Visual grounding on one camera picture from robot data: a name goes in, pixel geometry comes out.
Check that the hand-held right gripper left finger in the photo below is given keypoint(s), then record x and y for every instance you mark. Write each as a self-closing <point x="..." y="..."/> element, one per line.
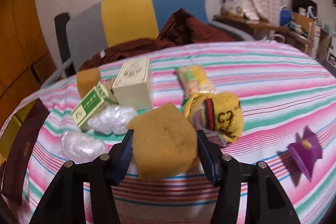
<point x="126" y="155"/>

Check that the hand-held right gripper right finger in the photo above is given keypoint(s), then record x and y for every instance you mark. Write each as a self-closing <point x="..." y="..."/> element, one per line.
<point x="207" y="158"/>

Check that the large yellow-brown sponge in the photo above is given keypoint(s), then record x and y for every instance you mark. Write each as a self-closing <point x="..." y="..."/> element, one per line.
<point x="162" y="140"/>

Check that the yellow-label snack packet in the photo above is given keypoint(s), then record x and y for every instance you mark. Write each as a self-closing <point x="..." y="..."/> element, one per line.
<point x="194" y="79"/>

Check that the crumpled clear plastic wrap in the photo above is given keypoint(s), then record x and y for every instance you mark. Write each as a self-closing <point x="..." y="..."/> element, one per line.
<point x="113" y="120"/>
<point x="80" y="146"/>

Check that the yellow cloth bag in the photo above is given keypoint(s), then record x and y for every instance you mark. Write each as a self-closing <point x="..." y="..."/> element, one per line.
<point x="225" y="113"/>

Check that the green and white carton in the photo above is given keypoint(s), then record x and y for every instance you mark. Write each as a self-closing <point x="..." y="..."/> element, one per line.
<point x="90" y="106"/>

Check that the cream cardboard box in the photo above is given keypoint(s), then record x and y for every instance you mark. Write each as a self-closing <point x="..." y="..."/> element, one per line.
<point x="132" y="87"/>

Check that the striped bed sheet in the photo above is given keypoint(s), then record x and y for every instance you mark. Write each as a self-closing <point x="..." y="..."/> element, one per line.
<point x="262" y="98"/>

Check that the small yellow-brown sponge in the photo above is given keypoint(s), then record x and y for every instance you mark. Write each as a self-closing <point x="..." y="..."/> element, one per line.
<point x="88" y="81"/>

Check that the purple paper box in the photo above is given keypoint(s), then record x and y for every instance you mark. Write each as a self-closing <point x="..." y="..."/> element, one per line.
<point x="305" y="154"/>

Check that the brown garment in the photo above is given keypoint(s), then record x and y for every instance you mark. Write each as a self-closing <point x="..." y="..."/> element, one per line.
<point x="183" y="29"/>

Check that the grey yellow blue chair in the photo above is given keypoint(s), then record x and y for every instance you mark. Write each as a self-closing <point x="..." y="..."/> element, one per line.
<point x="126" y="16"/>

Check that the wooden side desk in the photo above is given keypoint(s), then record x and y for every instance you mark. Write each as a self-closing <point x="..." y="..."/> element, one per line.
<point x="252" y="24"/>

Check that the white and blue carton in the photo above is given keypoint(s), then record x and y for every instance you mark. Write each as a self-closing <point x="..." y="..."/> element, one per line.
<point x="233" y="2"/>

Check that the yellow wooden wardrobe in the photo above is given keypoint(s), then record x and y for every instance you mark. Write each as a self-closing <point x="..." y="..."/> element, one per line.
<point x="18" y="37"/>

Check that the blue round container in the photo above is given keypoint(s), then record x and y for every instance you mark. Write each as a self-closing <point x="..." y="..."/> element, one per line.
<point x="285" y="16"/>

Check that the black monitor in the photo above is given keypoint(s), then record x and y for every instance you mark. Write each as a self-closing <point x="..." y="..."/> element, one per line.
<point x="302" y="2"/>

